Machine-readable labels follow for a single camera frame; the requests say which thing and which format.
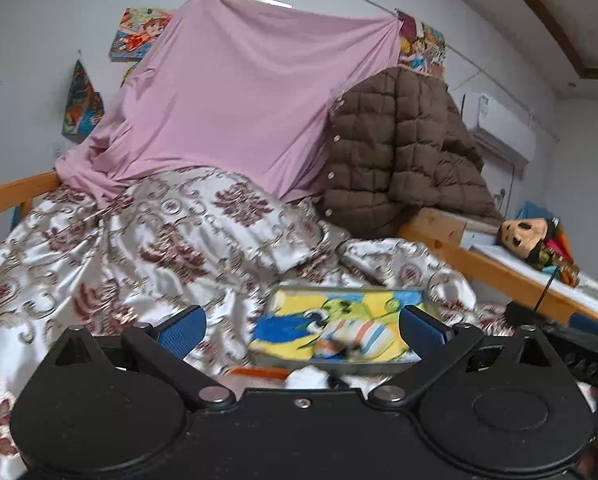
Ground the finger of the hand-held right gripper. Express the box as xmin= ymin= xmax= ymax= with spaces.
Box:
xmin=504 ymin=301 xmax=552 ymax=332

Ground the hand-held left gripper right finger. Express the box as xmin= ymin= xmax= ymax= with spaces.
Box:
xmin=366 ymin=305 xmax=552 ymax=411

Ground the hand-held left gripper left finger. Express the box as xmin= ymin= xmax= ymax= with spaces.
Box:
xmin=54 ymin=305 xmax=237 ymax=411

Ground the striped baby cloth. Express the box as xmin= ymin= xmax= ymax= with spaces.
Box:
xmin=311 ymin=320 xmax=405 ymax=361

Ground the orange cloth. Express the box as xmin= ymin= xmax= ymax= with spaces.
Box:
xmin=229 ymin=366 xmax=290 ymax=381

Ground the colourful cartoon picture tray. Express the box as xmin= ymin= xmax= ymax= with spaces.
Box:
xmin=249 ymin=282 xmax=430 ymax=376

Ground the white fluffy sock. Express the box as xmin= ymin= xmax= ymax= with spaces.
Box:
xmin=284 ymin=365 xmax=330 ymax=391

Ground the plush doll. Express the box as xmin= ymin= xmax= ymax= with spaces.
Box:
xmin=496 ymin=216 xmax=580 ymax=288

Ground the patterned satin quilt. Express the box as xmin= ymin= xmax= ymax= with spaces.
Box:
xmin=0 ymin=167 xmax=515 ymax=480

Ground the teal cloth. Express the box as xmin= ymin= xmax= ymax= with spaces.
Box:
xmin=516 ymin=200 xmax=555 ymax=221

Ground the cartoon frog towel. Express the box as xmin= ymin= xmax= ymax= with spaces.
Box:
xmin=251 ymin=290 xmax=425 ymax=363

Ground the brown puffer jacket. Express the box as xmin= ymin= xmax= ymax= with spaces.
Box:
xmin=314 ymin=66 xmax=505 ymax=226

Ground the white air conditioner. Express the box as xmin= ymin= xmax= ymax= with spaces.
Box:
xmin=462 ymin=91 xmax=537 ymax=163

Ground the pink bedsheet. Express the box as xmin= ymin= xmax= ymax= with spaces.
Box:
xmin=54 ymin=0 xmax=405 ymax=206

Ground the wooden ceiling trim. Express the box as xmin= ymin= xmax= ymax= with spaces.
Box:
xmin=484 ymin=0 xmax=598 ymax=81

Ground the black cable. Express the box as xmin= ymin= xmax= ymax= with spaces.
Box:
xmin=534 ymin=266 xmax=560 ymax=313

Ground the wooden bed frame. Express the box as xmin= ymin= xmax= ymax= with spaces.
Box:
xmin=0 ymin=170 xmax=598 ymax=331

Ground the kite shaped wall poster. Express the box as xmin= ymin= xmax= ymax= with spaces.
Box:
xmin=61 ymin=59 xmax=104 ymax=137

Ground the colourful cartoon wall poster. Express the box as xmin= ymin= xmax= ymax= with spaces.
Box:
xmin=396 ymin=10 xmax=447 ymax=81

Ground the cartoon girl wall poster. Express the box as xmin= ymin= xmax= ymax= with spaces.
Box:
xmin=110 ymin=7 xmax=175 ymax=63

